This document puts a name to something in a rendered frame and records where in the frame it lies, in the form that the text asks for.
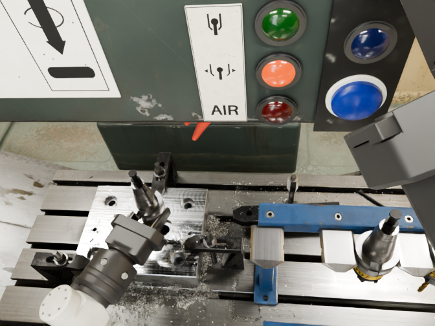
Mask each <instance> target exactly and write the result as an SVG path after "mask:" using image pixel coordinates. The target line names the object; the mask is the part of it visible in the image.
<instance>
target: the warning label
mask: <svg viewBox="0 0 435 326"><path fill-rule="evenodd" d="M101 97H121V95H120V92H119V90H118V87H117V85H116V82H115V79H114V77H113V74H112V72H111V69H110V67H109V64H108V62H107V60H106V56H105V54H104V51H103V49H102V46H101V44H100V42H99V39H98V36H97V34H96V31H95V28H94V26H93V24H92V21H91V18H90V16H89V13H88V11H87V9H86V6H85V3H84V0H0V98H101Z"/></svg>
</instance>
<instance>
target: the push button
mask: <svg viewBox="0 0 435 326"><path fill-rule="evenodd" d="M382 101H383V96H382V93H381V90H380V88H378V86H376V85H375V84H373V83H371V82H368V81H353V82H351V83H347V84H345V85H343V86H342V87H340V88H338V89H337V90H336V91H335V92H334V94H333V96H332V97H331V110H332V111H333V113H334V114H335V115H336V116H338V117H339V118H342V119H345V120H361V119H364V118H367V117H369V116H371V115H372V114H374V113H375V112H376V111H377V110H378V109H379V108H380V106H381V104H382Z"/></svg>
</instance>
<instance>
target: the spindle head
mask: <svg viewBox="0 0 435 326"><path fill-rule="evenodd" d="M269 1H271V0H84V3H85V6H86V9H87V11H88V13H89V16H90V18H91V21H92V24H93V26H94V28H95V31H96V34H97V36H98V39H99V42H100V44H101V46H102V49H103V51H104V54H105V56H106V60H107V62H108V64H109V67H110V69H111V72H112V74H113V77H114V79H115V82H116V85H117V87H118V90H119V92H120V95H121V97H101V98H0V122H262V121H261V120H260V119H259V118H258V116H257V114H256V107H257V104H258V102H259V101H260V100H261V99H262V98H264V97H266V96H268V95H272V94H284V95H286V96H289V97H291V98H292V99H293V100H294V101H295V102H296V104H297V107H298V112H297V115H296V117H295V118H294V119H293V120H292V121H290V122H289V123H314V120H315V113H316V108H317V100H318V92H319V87H320V79H321V75H322V67H323V62H324V55H325V49H326V42H327V37H328V29H329V22H330V17H331V9H332V4H333V0H294V1H296V2H297V3H299V4H300V5H301V6H302V8H303V9H304V11H305V13H306V18H307V25H306V29H305V31H304V33H303V34H302V35H301V37H300V38H299V39H298V40H296V41H295V42H294V43H292V44H289V45H285V46H280V47H279V46H272V45H269V44H267V43H265V42H264V41H262V40H261V39H260V38H259V37H258V35H257V33H256V30H255V18H256V14H257V13H258V11H259V9H260V8H261V7H262V6H263V5H264V4H265V3H267V2H269ZM239 3H241V4H242V16H243V44H244V59H245V87H246V102H247V121H204V117H203V110H202V105H201V99H200V94H199V87H198V83H197V76H196V72H195V65H194V58H193V54H192V46H191V42H190V35H189V31H188V24H187V20H186V12H185V9H184V7H185V6H188V5H222V4H239ZM272 52H287V53H290V54H292V55H293V56H295V57H296V58H297V59H298V60H299V62H300V64H301V67H302V73H301V77H300V79H299V80H298V81H297V82H296V83H295V84H294V85H293V86H292V87H290V88H287V89H283V90H272V89H268V88H266V87H264V86H263V85H261V84H260V83H259V81H258V80H257V78H256V66H257V64H258V62H259V61H260V60H261V59H262V58H263V57H264V56H266V55H268V54H270V53H272Z"/></svg>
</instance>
